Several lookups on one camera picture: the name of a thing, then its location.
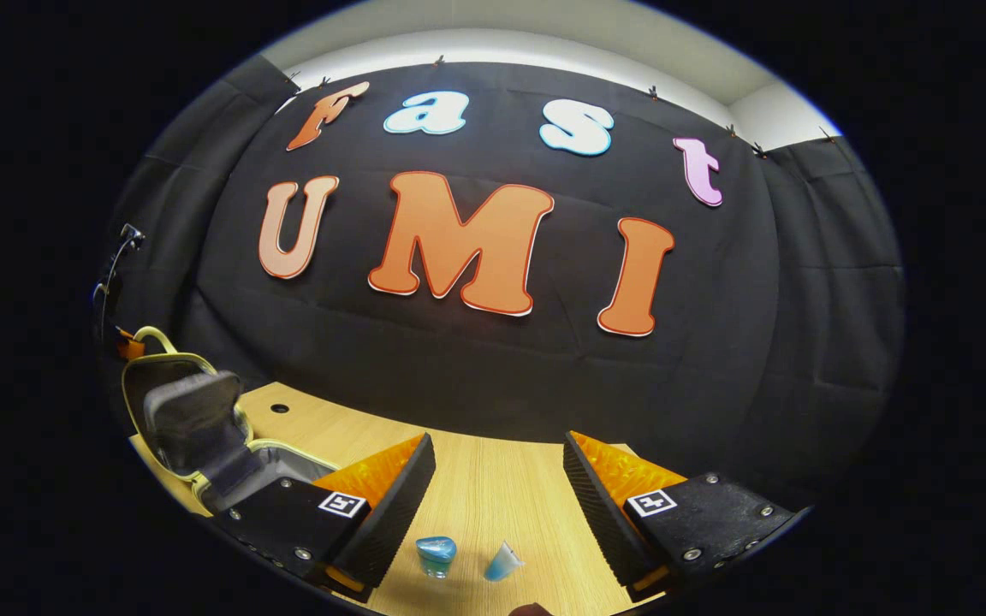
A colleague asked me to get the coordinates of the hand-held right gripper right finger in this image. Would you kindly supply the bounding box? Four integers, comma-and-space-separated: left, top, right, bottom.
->
561, 430, 811, 604

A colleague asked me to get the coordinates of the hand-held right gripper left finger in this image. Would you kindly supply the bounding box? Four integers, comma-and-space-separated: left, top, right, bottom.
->
219, 432, 438, 604

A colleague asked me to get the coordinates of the blue skin care bottle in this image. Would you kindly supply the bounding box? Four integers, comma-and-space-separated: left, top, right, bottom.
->
416, 536, 458, 579

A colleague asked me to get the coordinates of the pale yellow suitcase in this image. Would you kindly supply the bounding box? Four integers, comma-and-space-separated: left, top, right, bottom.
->
121, 325, 344, 518

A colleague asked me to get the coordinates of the white and blue tube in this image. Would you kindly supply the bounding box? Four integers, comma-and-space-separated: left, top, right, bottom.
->
483, 541, 526, 583

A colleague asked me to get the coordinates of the thin stand with cable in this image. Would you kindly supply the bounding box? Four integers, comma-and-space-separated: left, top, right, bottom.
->
93, 222, 147, 339

